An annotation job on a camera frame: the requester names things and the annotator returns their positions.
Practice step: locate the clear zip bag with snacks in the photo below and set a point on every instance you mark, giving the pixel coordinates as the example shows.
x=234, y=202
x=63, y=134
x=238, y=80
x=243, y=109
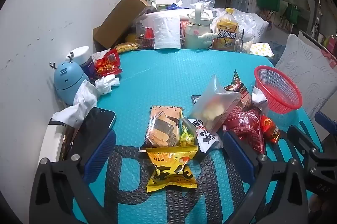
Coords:
x=216, y=105

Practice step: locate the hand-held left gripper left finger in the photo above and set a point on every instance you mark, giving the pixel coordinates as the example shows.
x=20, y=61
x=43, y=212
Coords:
x=101, y=151

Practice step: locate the yellow snack bag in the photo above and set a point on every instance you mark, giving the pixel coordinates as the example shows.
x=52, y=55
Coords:
x=127, y=47

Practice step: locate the large crumpled white tissue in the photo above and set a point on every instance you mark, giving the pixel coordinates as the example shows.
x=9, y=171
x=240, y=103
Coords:
x=81, y=101

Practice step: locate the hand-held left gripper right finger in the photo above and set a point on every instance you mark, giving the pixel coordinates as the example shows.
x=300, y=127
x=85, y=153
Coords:
x=238, y=154

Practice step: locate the small crumpled white tissue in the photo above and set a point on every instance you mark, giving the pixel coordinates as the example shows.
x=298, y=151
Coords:
x=106, y=82

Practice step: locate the small red gold snack packet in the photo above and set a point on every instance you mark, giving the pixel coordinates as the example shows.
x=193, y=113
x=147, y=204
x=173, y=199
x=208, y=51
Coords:
x=271, y=129

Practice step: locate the white plush toy figure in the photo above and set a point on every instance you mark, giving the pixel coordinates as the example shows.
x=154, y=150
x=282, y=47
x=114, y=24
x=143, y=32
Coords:
x=206, y=39

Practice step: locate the yellow smiley print paper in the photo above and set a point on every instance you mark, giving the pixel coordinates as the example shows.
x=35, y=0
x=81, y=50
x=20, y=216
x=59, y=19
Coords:
x=260, y=48

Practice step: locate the red packet with barcode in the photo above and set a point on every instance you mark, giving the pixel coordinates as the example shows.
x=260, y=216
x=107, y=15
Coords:
x=113, y=57

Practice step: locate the blue deer humidifier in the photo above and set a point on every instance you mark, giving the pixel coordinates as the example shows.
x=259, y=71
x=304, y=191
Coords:
x=65, y=79

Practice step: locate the red plastic basket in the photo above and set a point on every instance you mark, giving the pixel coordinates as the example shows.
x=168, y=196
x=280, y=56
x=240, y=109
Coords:
x=279, y=99

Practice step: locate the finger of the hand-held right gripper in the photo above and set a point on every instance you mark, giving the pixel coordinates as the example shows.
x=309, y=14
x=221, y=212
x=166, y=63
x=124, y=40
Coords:
x=302, y=141
x=326, y=121

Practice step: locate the black smartphone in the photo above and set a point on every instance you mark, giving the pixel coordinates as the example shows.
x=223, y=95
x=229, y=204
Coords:
x=97, y=124

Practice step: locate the white chair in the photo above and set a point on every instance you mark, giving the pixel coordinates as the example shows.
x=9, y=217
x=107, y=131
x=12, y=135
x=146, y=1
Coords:
x=305, y=74

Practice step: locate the yellow snack packet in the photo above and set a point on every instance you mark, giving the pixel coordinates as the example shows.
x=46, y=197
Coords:
x=171, y=168

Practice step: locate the yellow iced tea bottle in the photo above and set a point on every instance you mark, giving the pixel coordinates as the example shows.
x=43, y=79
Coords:
x=226, y=32

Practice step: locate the clear bag with red items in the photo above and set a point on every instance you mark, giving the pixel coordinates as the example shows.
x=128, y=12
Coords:
x=143, y=34

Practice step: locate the dark brown snack packet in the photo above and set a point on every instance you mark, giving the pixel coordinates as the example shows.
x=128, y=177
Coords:
x=241, y=88

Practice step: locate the red gold patterned packet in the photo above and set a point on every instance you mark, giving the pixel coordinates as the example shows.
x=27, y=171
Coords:
x=106, y=70

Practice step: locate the glass cup with straw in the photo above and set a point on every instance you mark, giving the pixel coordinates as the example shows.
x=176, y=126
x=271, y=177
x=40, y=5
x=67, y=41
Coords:
x=244, y=41

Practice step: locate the dark red herbal packet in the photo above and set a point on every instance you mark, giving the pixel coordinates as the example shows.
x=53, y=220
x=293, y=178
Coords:
x=246, y=126

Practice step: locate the white paper towel roll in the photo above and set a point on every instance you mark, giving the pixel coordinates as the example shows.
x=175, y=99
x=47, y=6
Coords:
x=167, y=29

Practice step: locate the white plastic bag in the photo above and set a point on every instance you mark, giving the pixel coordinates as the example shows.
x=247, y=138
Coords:
x=250, y=19

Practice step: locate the white tissue box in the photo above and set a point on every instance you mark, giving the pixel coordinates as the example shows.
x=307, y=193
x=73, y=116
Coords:
x=165, y=0

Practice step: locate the white jar with purple label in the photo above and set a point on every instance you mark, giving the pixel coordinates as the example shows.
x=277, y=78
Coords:
x=81, y=55

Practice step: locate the orange seaweed cracker packet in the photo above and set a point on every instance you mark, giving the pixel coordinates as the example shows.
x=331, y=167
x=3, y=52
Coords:
x=163, y=126

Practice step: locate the green lollipop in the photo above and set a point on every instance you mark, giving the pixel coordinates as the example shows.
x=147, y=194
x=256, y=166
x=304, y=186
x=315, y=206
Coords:
x=187, y=139

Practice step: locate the open cardboard box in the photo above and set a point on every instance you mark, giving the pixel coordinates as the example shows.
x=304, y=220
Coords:
x=118, y=19

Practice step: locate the black and white snack packet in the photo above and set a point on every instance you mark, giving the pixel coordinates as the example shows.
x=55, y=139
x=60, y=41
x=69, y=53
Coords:
x=206, y=137

